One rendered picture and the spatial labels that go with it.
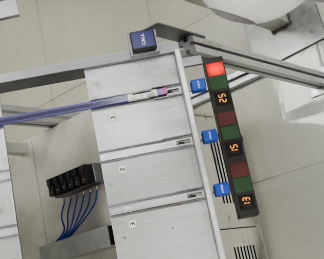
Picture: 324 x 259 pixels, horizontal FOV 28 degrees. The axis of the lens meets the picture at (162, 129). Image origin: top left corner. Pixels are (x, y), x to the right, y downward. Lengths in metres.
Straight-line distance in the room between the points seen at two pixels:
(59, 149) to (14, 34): 1.36
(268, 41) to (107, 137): 0.90
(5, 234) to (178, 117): 0.41
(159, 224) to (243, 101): 0.92
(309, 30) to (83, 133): 0.77
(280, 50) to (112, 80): 0.83
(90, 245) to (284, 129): 0.75
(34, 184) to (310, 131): 0.82
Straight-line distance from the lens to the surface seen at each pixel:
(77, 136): 1.69
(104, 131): 1.31
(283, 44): 2.05
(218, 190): 1.27
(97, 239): 1.57
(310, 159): 1.97
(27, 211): 1.85
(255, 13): 0.82
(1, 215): 1.31
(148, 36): 1.32
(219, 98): 1.34
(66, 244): 1.65
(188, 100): 1.30
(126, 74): 1.34
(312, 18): 2.01
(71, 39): 2.72
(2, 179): 1.32
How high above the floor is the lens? 1.74
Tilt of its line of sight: 49 degrees down
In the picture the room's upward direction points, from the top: 84 degrees counter-clockwise
